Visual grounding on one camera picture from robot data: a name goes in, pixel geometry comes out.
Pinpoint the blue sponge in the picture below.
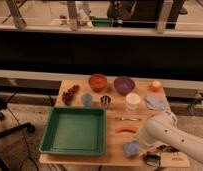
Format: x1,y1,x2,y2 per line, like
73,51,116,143
123,140,140,158

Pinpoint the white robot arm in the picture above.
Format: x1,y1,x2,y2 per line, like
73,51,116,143
137,112,203,164

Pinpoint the orange bowl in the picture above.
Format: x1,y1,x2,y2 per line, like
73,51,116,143
88,74,107,92

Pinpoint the metal cup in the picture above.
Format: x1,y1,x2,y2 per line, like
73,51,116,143
100,95,111,109

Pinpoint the blue plastic cup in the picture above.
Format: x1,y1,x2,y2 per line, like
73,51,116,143
81,93,93,107

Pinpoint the purple bowl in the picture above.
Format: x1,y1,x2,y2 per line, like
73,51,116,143
114,76,135,95

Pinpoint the white plastic cup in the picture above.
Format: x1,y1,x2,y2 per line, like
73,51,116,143
125,93,141,111

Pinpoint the red grape bunch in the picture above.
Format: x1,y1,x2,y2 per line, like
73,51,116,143
62,85,80,106

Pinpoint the orange fruit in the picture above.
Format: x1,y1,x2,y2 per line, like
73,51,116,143
150,81,162,91

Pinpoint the green plastic tray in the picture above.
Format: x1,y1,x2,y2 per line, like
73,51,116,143
39,107,106,156

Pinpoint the blue cloth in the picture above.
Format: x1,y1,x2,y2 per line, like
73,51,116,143
145,96,169,111

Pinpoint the orange carrot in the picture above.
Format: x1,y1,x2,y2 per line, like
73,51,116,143
115,127,139,133

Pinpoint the green bin behind window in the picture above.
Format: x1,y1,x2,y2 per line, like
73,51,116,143
91,16,113,27

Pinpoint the black office chair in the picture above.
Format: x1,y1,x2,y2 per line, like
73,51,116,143
0,87,36,171

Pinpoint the black-handled knife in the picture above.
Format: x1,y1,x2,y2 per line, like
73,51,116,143
156,145,179,153

